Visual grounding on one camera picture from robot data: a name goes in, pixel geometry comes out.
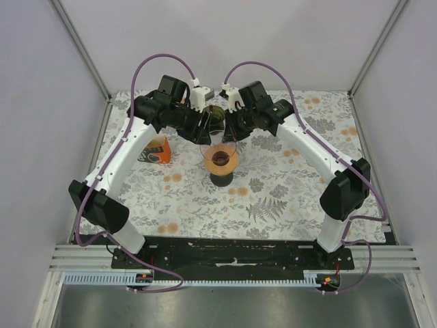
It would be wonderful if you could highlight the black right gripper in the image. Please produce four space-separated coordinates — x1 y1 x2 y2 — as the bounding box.
223 106 257 144

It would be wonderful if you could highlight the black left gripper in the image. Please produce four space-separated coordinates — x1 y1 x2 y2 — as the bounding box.
171 102 213 146

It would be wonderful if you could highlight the clear glass dripper cone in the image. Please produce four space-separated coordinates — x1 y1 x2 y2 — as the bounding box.
200 131 223 147

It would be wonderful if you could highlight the round bamboo dripper holder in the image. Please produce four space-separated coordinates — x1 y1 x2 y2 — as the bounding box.
200 143 239 176

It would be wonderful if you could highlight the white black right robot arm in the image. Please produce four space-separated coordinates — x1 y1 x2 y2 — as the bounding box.
220 81 370 269

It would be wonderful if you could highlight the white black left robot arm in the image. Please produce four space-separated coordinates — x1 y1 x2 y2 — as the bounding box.
68 75 214 269

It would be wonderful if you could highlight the orange coffee filter box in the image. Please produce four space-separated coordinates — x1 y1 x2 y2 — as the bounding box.
137 133 171 164

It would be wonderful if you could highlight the dark green glass jar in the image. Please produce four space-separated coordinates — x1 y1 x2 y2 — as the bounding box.
203 105 225 135

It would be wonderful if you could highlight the floral patterned table mat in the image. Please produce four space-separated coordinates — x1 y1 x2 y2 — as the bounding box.
98 91 363 241

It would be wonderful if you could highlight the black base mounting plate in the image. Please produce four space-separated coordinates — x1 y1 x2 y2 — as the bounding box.
109 234 354 274

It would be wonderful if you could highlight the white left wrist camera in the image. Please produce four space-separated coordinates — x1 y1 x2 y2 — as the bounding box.
189 78 215 112

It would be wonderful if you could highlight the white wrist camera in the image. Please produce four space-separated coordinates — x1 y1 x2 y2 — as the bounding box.
219 83 244 113
189 78 215 112

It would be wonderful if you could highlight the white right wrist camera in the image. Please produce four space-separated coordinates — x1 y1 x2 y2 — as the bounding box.
219 83 244 113

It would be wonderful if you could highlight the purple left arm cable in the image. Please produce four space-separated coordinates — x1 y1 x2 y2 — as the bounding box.
75 53 197 294

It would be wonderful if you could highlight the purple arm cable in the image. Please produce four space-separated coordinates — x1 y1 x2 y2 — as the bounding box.
221 61 392 295
75 53 197 294

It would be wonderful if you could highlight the white slotted cable duct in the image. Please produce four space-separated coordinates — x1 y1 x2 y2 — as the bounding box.
64 272 328 288

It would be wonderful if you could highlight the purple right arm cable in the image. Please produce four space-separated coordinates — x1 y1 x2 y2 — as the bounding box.
221 61 392 295

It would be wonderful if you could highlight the right aluminium frame post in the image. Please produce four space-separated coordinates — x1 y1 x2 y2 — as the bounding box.
348 0 410 99

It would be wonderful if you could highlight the aluminium front rail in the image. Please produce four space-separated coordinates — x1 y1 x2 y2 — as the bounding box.
49 245 421 273

